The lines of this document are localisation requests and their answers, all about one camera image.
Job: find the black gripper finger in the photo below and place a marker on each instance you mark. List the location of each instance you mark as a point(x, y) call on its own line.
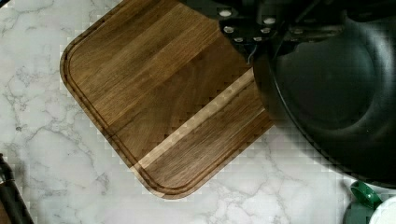
point(277, 26)

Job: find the black bowl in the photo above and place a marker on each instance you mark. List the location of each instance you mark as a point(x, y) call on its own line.
point(339, 94)

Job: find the wooden cutting board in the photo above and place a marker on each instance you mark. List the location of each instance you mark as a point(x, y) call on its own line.
point(168, 92)

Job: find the green mug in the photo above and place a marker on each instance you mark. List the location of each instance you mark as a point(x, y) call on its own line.
point(368, 207)

